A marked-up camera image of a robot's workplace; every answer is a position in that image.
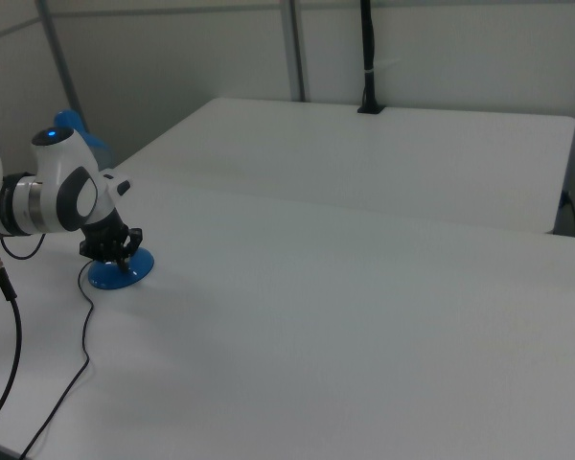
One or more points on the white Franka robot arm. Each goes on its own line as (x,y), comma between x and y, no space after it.
(52,163)

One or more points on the black skeletal gripper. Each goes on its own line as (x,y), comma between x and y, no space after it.
(106,239)

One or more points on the grey metal partition post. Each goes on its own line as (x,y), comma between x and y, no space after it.
(60,52)
(296,48)

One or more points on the black pole with clamp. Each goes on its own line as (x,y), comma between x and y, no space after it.
(368,57)

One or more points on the blue gooseneck desk lamp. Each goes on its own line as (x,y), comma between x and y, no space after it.
(124,279)

